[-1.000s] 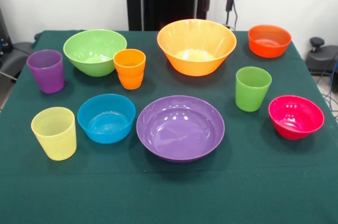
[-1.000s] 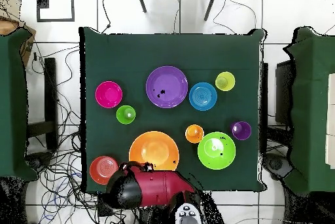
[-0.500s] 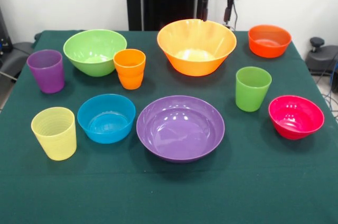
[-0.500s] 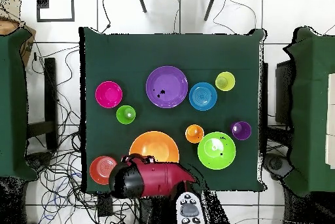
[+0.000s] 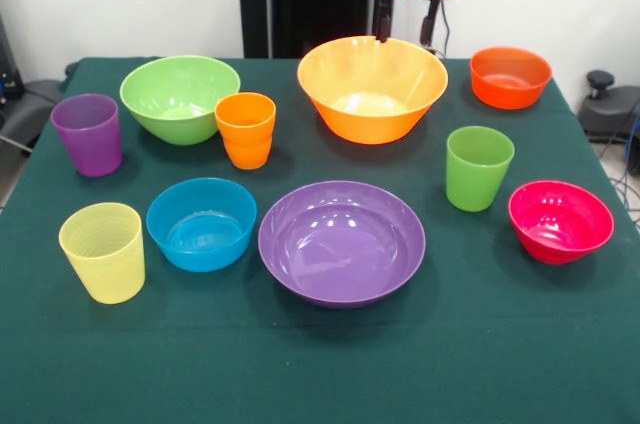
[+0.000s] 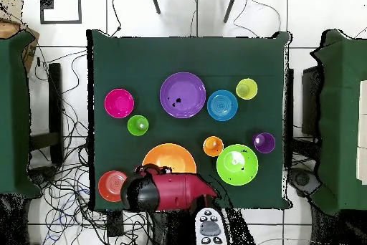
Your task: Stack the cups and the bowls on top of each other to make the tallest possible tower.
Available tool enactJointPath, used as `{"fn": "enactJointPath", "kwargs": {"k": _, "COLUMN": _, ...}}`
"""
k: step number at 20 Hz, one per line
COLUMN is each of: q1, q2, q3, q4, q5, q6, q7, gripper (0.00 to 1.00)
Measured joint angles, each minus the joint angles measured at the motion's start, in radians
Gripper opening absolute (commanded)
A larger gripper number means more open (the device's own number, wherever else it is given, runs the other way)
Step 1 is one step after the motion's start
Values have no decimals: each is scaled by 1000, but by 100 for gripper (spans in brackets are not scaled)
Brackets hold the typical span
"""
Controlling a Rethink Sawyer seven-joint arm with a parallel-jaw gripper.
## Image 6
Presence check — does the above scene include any purple cup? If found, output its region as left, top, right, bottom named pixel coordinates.
left=252, top=132, right=277, bottom=155

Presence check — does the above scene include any black cable with plug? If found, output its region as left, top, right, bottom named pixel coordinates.
left=105, top=0, right=123, bottom=37

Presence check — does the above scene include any tangle of black cables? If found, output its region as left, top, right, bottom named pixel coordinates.
left=28, top=47, right=153, bottom=245

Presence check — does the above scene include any blue bowl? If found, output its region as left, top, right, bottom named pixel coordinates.
left=206, top=89, right=239, bottom=122

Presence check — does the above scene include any black power strip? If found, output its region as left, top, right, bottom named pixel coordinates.
left=106, top=209, right=125, bottom=238

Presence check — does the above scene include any black box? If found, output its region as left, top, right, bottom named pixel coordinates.
left=300, top=65, right=323, bottom=138

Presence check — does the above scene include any black camera tripod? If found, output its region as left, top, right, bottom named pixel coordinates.
left=148, top=0, right=241, bottom=24

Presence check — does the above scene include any cardboard box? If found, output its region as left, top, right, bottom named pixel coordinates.
left=0, top=0, right=40, bottom=74

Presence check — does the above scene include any yellow cup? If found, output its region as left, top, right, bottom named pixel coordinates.
left=235, top=77, right=259, bottom=101

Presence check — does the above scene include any black floor beam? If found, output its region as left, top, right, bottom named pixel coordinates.
left=29, top=62, right=65, bottom=165

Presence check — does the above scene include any green bowl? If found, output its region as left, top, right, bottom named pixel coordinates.
left=216, top=143, right=259, bottom=186

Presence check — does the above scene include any purple bowl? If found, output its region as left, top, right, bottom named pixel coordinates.
left=159, top=72, right=207, bottom=119

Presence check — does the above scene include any pink bowl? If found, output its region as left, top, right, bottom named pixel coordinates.
left=103, top=87, right=135, bottom=120

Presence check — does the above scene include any large yellow-orange bowl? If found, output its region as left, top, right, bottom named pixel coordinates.
left=141, top=142, right=198, bottom=175

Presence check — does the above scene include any green side table cloth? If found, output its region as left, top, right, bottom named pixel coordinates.
left=310, top=29, right=367, bottom=216
left=0, top=31, right=42, bottom=198

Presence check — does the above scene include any black rectangular frame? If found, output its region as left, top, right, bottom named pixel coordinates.
left=39, top=0, right=83, bottom=25

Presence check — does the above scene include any dark green tablecloth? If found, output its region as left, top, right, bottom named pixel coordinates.
left=86, top=29, right=293, bottom=211

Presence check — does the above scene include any red-orange bowl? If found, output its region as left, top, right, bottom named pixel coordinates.
left=97, top=170, right=129, bottom=203

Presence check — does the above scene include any dark grey stand base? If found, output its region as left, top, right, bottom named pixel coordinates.
left=28, top=165, right=59, bottom=184
left=287, top=167, right=322, bottom=198

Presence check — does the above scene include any thin black cable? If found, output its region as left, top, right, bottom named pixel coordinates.
left=232, top=0, right=282, bottom=39

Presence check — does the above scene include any green cup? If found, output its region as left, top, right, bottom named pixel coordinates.
left=126, top=115, right=150, bottom=137

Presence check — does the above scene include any orange cup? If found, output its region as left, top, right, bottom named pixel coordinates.
left=202, top=135, right=224, bottom=158

